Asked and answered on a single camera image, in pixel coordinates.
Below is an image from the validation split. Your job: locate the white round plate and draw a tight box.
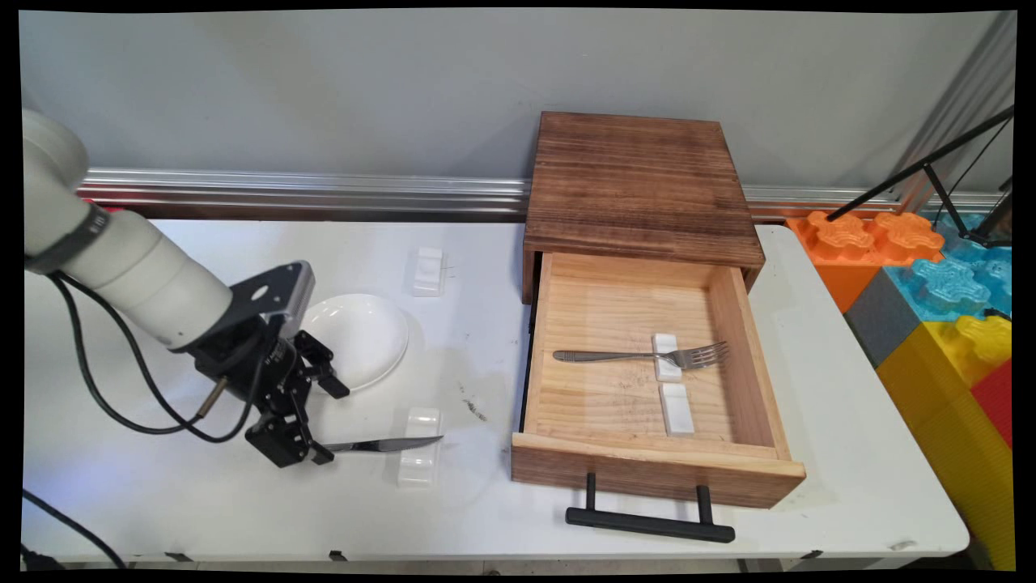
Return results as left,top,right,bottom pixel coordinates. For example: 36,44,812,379
299,293,410,393

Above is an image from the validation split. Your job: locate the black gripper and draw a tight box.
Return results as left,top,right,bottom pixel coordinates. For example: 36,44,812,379
193,314,351,469

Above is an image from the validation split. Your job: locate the grey foam block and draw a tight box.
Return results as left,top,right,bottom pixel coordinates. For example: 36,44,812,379
843,267,923,369

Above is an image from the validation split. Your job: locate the silver metal table knife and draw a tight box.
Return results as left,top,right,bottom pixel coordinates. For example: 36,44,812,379
324,435,444,454

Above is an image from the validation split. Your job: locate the silver metal fork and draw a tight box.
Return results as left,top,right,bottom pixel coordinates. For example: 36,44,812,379
553,341,729,372

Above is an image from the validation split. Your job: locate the black tripod stand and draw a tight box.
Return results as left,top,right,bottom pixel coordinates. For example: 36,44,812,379
826,105,1016,249

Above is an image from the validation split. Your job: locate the light wooden drawer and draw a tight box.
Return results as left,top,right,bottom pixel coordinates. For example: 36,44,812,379
510,251,807,509

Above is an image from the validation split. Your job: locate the white ceramic cutlery rest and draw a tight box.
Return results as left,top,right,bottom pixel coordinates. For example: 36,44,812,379
396,406,443,487
652,333,684,383
411,247,447,298
658,382,696,438

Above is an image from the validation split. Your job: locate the black metal drawer handle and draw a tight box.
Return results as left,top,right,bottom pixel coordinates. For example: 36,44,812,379
565,472,737,544

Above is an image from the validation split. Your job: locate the black cable with black connector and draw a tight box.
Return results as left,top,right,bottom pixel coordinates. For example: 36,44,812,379
23,489,129,569

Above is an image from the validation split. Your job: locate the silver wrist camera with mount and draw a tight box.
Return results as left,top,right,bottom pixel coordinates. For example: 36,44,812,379
231,261,316,341

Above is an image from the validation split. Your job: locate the aluminium wall rail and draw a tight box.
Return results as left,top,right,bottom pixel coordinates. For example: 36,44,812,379
77,168,1000,223

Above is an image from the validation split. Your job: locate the orange foam block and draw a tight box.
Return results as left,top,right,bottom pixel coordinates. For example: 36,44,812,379
785,211,946,313

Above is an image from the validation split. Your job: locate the dark wooden cabinet box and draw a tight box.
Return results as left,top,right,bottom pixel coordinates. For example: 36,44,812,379
521,111,766,307

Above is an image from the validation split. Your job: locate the blue foam block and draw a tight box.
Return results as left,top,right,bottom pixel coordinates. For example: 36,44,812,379
886,212,1014,323

